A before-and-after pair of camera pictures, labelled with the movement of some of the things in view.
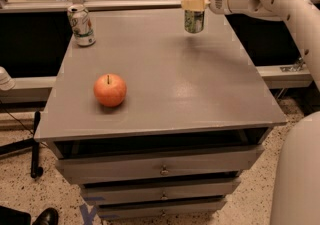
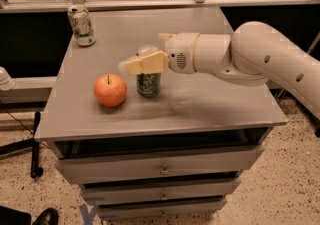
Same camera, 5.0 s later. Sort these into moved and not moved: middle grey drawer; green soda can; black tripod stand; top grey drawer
Moved: green soda can
Not moved: top grey drawer; black tripod stand; middle grey drawer
